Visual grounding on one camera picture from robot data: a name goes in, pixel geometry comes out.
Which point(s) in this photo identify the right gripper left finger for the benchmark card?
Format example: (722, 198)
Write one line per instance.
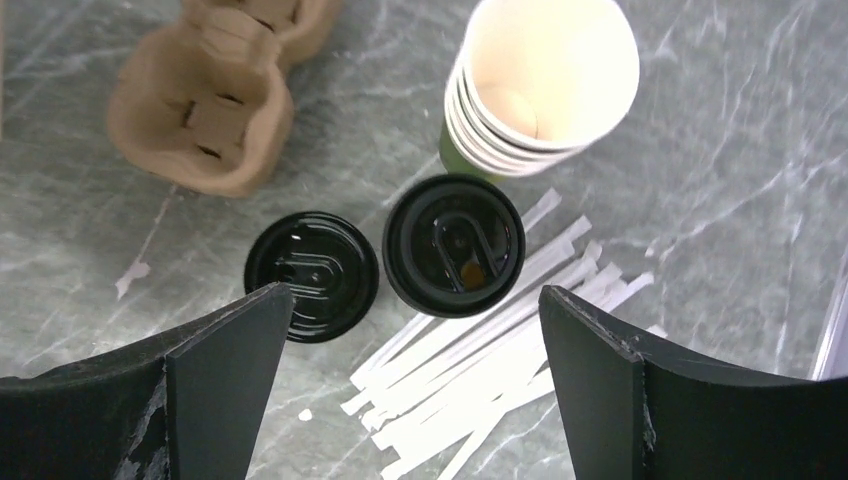
(186, 403)

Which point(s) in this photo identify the pile of wrapped straws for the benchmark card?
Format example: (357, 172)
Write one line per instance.
(434, 384)

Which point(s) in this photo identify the cardboard cup carrier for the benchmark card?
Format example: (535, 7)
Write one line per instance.
(203, 102)

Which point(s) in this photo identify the stack of paper cups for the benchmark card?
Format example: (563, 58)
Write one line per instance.
(535, 83)

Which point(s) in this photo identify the stack of black lids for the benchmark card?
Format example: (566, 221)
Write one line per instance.
(328, 265)

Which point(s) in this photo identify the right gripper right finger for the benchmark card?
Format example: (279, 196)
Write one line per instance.
(637, 406)

